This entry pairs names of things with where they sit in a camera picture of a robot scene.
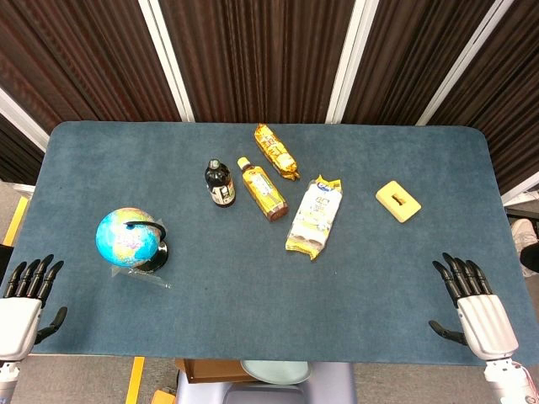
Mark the yellow sponge block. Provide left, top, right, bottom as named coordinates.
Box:
left=375, top=180, right=423, bottom=224

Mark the brown cardboard box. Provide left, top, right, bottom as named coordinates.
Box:
left=175, top=358, right=258, bottom=385

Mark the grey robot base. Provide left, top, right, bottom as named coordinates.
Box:
left=174, top=361, right=358, bottom=404

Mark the yellow tea bottle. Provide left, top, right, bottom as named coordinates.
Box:
left=236, top=157, right=290, bottom=223

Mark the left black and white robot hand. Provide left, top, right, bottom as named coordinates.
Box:
left=0, top=253, right=68, bottom=363

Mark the white shoe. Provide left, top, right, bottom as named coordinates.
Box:
left=510, top=218, right=539, bottom=279

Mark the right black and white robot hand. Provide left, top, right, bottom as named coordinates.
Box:
left=428, top=252, right=520, bottom=361

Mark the brown ribbed partition screen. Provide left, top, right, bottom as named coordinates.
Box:
left=0, top=0, right=539, bottom=197

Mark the blue globe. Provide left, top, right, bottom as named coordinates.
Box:
left=95, top=206, right=168, bottom=273

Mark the dark glass bottle white label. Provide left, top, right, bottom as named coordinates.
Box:
left=204, top=158, right=237, bottom=209

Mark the blue felt table mat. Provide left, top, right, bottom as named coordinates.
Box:
left=0, top=120, right=539, bottom=367

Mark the pale green plate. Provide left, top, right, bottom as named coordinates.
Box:
left=240, top=360, right=312, bottom=386

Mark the gold foil snack pack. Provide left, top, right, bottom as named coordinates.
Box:
left=253, top=123, right=302, bottom=182

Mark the white and yellow roll pack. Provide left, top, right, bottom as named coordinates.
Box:
left=285, top=174, right=344, bottom=262

